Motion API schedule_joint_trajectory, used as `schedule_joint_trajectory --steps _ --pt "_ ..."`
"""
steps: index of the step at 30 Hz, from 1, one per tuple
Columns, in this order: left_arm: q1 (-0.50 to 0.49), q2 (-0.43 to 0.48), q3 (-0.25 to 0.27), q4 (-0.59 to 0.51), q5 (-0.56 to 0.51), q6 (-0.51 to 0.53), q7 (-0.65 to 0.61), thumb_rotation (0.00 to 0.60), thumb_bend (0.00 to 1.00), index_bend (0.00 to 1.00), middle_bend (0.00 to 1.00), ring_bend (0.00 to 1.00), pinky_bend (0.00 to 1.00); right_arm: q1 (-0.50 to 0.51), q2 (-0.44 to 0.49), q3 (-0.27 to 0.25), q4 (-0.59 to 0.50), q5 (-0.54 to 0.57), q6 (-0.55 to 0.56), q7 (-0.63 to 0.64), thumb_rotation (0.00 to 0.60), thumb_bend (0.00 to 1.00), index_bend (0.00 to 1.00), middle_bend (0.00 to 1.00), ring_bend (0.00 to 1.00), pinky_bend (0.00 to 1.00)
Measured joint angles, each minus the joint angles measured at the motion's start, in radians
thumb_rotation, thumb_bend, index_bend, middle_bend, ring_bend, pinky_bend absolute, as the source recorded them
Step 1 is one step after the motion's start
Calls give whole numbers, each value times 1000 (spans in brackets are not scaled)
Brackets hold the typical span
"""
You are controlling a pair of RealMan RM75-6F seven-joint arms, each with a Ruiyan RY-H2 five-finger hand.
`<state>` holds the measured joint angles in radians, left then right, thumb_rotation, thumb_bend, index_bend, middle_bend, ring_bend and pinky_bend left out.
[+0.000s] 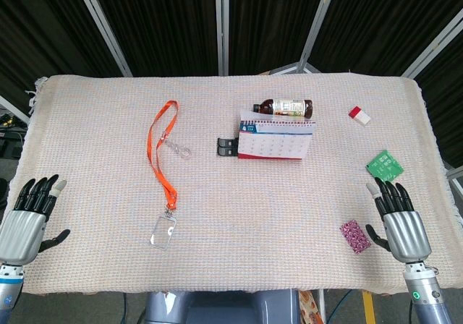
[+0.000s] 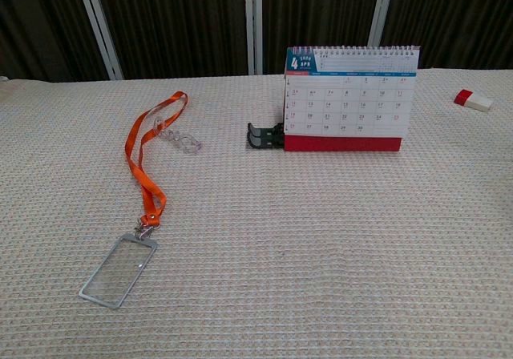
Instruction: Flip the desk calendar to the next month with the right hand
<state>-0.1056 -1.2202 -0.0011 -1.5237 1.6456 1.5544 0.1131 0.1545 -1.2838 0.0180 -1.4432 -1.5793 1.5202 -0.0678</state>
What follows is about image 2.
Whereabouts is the clear plastic hair clip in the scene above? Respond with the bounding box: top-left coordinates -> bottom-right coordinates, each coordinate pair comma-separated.
151,115 -> 203,155

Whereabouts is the black folding phone stand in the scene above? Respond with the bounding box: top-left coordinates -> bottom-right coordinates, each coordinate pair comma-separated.
245,121 -> 286,151

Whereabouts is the beige woven tablecloth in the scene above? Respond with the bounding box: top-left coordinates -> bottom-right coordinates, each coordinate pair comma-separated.
0,67 -> 513,359

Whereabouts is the grey metal partition post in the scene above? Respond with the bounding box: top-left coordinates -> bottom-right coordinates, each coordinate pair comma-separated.
367,0 -> 398,48
73,0 -> 124,81
243,0 -> 264,76

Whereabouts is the orange lanyard strap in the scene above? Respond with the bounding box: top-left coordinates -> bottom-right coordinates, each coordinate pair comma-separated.
124,91 -> 189,229

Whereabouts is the clear badge holder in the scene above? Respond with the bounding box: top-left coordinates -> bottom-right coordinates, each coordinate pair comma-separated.
78,232 -> 158,309

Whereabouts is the red desk calendar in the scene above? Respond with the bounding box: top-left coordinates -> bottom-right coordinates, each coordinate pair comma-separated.
283,45 -> 421,152

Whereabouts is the red and white eraser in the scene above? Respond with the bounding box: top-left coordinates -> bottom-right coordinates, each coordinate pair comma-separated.
453,88 -> 494,114

